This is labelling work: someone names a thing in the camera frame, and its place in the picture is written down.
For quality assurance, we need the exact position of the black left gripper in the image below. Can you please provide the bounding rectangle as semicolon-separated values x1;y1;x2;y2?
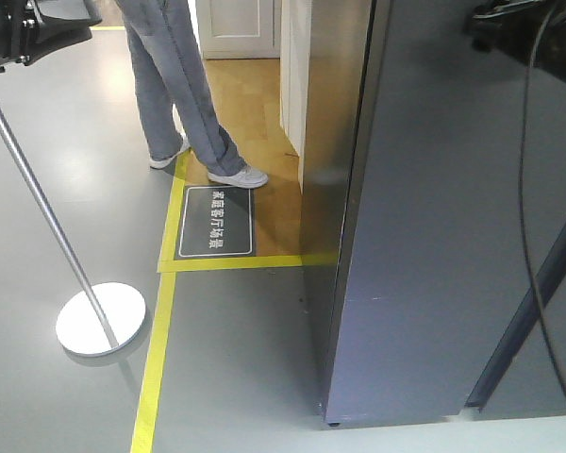
0;0;102;74

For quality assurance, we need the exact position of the standing person in grey jeans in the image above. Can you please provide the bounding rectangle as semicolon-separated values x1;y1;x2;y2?
117;0;268;189

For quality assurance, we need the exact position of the white room door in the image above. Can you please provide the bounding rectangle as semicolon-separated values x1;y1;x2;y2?
195;0;281;59

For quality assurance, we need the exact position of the dark floor sign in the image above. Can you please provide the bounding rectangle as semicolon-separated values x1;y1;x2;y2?
175;185;256;260

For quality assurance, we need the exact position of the silver floor stand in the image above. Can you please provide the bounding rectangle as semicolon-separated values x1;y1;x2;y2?
0;107;147;357

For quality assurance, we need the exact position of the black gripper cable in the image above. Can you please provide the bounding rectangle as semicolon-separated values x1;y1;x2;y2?
518;0;566;433

